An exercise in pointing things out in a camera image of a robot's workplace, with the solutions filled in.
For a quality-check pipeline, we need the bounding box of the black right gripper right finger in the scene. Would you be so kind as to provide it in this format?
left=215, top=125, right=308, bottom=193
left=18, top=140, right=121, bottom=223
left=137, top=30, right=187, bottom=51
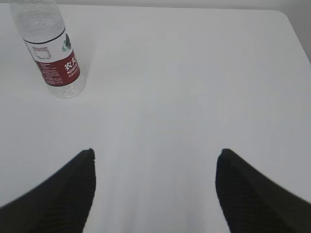
left=215, top=149, right=311, bottom=233

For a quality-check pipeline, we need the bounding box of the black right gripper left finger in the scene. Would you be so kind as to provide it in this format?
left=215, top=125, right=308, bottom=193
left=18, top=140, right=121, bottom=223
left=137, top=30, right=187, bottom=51
left=0, top=149, right=96, bottom=233

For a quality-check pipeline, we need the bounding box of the clear Nongfu Spring water bottle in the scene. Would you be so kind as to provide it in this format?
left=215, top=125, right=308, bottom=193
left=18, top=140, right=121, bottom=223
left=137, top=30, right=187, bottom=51
left=9, top=0, right=86, bottom=99

